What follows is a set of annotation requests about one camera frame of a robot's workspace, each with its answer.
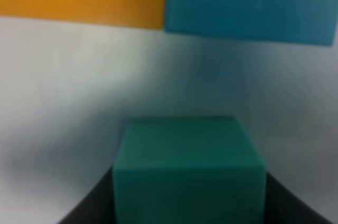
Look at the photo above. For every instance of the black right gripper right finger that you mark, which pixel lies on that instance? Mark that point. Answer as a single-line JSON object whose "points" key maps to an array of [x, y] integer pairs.
{"points": [[283, 207]]}

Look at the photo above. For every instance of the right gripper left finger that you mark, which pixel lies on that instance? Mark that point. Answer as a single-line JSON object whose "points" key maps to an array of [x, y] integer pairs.
{"points": [[97, 207]]}

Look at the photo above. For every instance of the green block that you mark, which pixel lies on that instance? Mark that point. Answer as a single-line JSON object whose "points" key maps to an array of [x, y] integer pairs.
{"points": [[188, 170]]}

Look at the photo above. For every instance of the blue block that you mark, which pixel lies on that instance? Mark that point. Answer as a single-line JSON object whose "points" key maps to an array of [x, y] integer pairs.
{"points": [[298, 21]]}

